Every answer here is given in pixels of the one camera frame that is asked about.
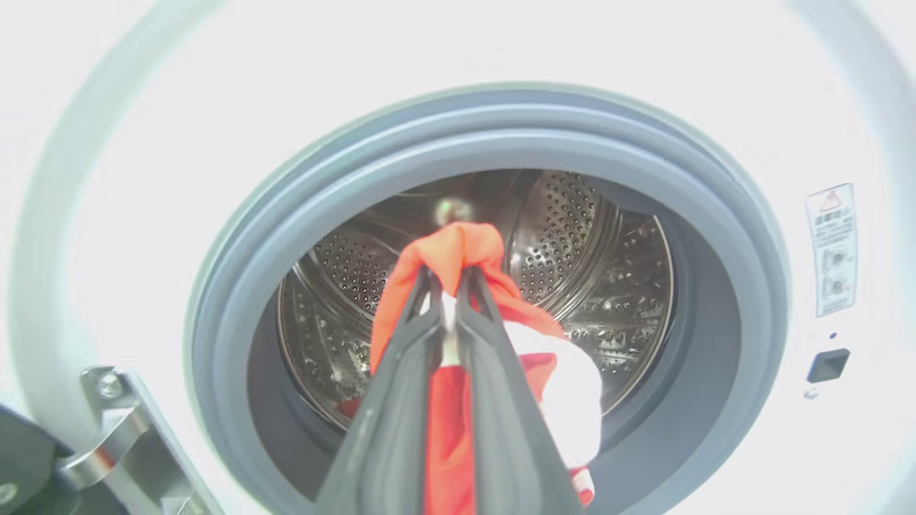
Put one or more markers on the washing machine door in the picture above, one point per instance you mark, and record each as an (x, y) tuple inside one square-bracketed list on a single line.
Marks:
[(25, 465)]

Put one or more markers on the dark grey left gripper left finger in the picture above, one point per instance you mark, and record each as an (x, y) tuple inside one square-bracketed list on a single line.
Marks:
[(386, 429)]

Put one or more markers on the metal door hinge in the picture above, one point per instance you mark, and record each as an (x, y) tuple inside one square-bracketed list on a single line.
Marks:
[(114, 429)]

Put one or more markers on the black door latch socket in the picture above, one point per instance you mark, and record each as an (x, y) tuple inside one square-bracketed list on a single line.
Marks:
[(828, 365)]

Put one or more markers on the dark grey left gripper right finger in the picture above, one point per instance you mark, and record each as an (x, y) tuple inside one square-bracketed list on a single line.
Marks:
[(512, 436)]

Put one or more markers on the grey rubber door gasket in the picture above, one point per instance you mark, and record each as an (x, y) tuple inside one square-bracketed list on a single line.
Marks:
[(300, 214)]

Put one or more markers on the red and white garment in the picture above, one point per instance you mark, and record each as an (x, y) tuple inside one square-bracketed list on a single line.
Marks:
[(449, 250)]

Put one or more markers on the white washing machine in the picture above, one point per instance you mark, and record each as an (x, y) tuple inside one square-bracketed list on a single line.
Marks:
[(715, 86)]

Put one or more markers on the perforated steel drum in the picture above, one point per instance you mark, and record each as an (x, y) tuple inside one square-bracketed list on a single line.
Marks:
[(601, 272)]

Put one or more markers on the warning sticker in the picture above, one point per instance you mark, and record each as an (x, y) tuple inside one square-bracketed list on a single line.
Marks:
[(832, 249)]

